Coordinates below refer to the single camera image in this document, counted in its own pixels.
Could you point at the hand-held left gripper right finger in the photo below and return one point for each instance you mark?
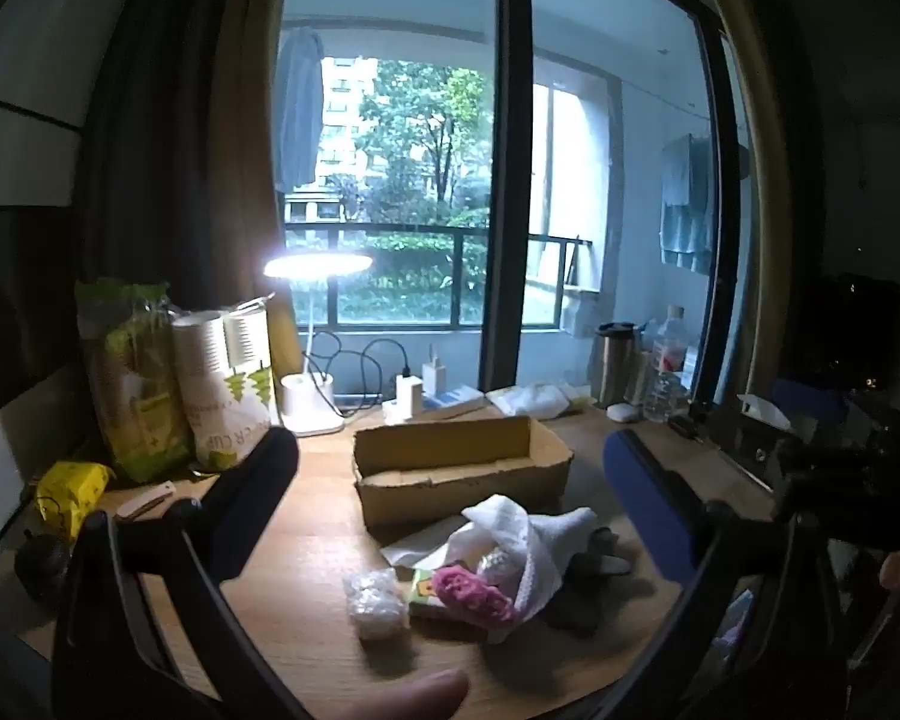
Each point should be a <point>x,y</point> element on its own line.
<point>645,499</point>

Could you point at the white power strip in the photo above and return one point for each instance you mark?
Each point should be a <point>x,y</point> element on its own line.
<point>454,397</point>

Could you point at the white mask packet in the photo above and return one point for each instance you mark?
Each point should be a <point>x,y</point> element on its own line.
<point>532,397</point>

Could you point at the black balcony railing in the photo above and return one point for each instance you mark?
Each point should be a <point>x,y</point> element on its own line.
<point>420,229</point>

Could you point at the small white charger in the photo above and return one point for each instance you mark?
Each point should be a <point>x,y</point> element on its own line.
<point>434,379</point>

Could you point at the dark bag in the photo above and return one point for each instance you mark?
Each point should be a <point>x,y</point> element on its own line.
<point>862,330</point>

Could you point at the white bubble-wrapped bundle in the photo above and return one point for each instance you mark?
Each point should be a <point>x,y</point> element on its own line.
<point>375,604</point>

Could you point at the white towel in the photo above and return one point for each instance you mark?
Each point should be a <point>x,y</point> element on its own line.
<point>540,562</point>

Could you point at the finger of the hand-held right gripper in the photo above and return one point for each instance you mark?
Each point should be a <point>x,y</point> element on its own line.
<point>761,457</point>

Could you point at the yellow packet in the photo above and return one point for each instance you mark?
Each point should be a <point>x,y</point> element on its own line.
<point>67,491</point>

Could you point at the small green box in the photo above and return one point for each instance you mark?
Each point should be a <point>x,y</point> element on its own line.
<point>422,594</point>

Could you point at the clear water bottle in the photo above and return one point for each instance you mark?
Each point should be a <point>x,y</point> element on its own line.
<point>666,375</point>

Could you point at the dark round object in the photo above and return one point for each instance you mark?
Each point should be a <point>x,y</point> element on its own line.
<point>41,566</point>

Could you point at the hanging grey garment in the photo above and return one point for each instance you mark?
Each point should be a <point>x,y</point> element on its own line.
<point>298,105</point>

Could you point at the small black object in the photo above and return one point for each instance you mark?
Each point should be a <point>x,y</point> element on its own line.
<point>684,427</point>

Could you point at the blue tissue box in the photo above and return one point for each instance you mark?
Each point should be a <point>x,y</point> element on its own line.
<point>806,397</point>

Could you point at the cardboard box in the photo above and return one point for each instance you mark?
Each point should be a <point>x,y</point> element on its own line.
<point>420,499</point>

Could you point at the green plastic bag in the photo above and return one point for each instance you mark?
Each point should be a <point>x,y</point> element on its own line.
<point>131,405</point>

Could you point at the white desk lamp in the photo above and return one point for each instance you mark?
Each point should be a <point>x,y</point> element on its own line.
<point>307,405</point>

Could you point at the steel thermos cup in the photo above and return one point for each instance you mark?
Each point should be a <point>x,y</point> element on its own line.
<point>616,364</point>

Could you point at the hanging blue towels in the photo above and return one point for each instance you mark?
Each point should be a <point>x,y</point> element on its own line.
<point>686,202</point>

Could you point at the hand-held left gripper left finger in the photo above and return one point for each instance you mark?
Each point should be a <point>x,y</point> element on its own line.
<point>259,480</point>

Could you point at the white computer mouse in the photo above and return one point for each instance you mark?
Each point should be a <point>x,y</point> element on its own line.
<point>622,412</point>

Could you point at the black window frame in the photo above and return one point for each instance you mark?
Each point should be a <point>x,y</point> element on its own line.
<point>506,165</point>

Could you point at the grey knitted item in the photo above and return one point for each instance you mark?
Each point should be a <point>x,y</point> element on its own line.
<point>606,551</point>

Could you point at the person's left hand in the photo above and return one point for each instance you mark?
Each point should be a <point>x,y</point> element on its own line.
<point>420,694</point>

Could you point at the bag of paper cups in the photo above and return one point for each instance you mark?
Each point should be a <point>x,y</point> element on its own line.
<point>217,382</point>

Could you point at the large white charger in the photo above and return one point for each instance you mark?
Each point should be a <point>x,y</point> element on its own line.
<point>409,394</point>

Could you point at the pink knitted item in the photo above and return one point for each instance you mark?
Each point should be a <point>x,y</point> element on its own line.
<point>465,589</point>

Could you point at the pale pink folding tool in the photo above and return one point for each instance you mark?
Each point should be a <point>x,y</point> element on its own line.
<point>146,501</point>

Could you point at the yellow curtain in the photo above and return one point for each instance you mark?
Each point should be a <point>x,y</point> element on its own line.
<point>195,165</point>
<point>757,127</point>

